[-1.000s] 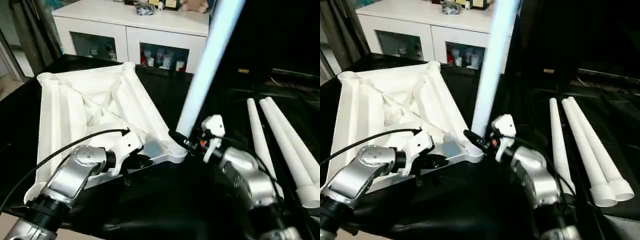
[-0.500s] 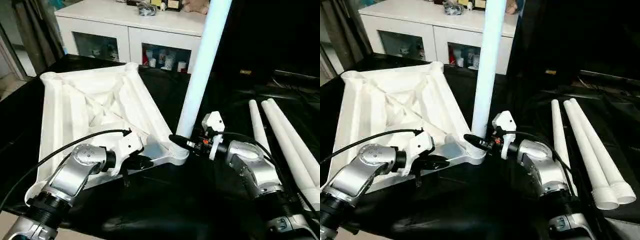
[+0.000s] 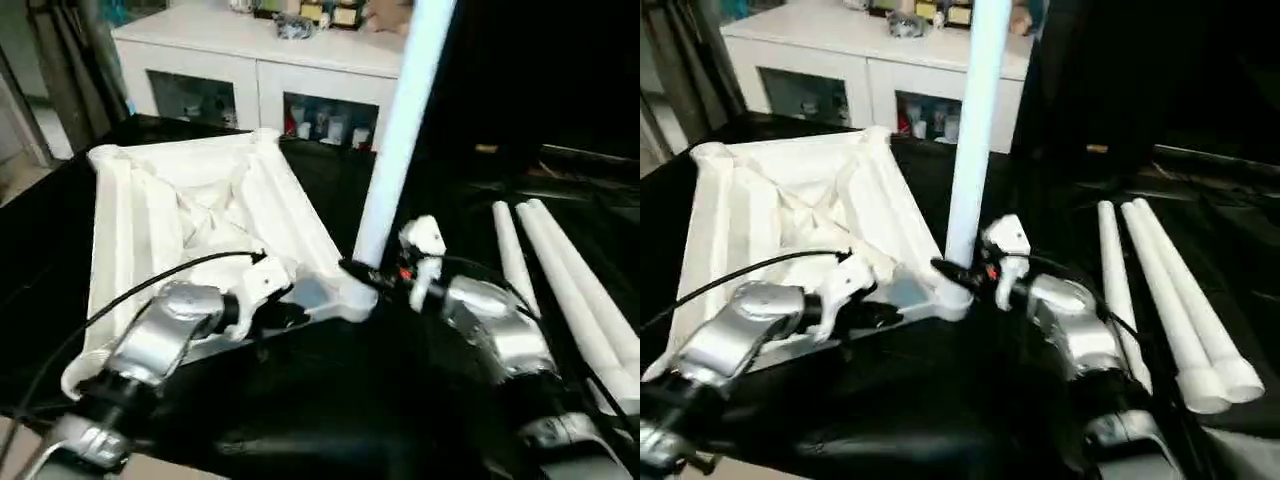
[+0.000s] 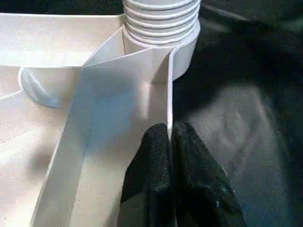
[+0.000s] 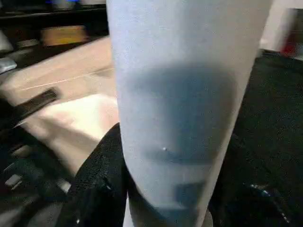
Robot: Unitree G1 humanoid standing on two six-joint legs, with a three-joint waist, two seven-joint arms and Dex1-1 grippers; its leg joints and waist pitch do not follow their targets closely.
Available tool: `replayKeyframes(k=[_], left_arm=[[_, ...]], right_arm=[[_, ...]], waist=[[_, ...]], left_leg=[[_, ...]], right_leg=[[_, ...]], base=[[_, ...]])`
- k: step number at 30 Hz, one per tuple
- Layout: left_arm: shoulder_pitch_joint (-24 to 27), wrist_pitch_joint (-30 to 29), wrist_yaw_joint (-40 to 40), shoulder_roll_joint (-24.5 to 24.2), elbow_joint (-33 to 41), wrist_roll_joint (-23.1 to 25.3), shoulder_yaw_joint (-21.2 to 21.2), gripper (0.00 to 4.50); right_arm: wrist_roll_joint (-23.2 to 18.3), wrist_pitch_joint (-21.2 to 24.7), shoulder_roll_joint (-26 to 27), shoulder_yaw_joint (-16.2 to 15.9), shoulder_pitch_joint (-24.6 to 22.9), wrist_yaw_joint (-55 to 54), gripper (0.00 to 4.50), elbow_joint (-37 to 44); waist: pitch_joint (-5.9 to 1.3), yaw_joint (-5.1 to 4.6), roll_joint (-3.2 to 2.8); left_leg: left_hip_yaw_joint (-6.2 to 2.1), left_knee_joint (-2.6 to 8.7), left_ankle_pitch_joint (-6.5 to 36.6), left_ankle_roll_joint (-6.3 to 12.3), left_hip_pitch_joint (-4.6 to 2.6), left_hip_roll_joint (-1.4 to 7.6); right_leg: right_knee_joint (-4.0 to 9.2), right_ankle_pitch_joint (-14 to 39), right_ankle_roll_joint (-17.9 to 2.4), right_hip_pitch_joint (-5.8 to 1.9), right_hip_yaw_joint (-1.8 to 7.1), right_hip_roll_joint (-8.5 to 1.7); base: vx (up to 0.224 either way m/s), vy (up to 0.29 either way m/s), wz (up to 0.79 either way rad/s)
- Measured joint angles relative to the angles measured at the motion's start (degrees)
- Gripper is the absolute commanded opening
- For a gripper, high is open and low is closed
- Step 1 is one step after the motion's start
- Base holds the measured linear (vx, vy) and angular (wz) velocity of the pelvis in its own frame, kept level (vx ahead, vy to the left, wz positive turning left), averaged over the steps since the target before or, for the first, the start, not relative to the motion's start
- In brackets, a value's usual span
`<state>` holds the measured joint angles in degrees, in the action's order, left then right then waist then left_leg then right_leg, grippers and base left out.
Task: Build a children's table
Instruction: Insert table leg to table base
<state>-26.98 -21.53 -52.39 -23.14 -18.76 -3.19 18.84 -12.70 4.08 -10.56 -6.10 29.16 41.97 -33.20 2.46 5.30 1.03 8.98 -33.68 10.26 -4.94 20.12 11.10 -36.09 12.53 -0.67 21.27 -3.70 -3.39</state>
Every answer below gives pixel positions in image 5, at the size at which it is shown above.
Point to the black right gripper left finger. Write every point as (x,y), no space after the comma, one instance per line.
(94,201)

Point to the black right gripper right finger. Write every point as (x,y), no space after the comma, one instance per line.
(248,203)

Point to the white plastic table top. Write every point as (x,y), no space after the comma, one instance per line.
(71,123)

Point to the white plastic table leg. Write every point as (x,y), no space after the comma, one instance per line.
(177,94)

